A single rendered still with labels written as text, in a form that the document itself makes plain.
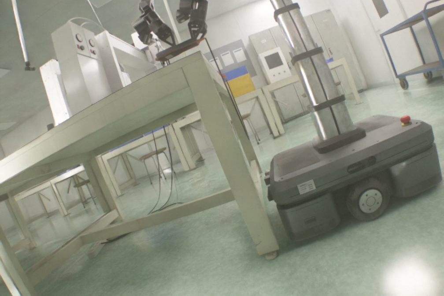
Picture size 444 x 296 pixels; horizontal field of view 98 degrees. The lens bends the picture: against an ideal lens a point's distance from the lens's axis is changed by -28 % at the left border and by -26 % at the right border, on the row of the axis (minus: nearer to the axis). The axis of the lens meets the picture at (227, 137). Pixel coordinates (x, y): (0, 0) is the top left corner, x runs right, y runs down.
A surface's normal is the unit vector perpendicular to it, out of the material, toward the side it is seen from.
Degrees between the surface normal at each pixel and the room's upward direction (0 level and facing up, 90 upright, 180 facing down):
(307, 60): 90
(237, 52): 90
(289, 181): 45
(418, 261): 0
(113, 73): 90
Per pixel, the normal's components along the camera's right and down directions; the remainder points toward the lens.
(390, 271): -0.37, -0.93
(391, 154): -0.16, 0.14
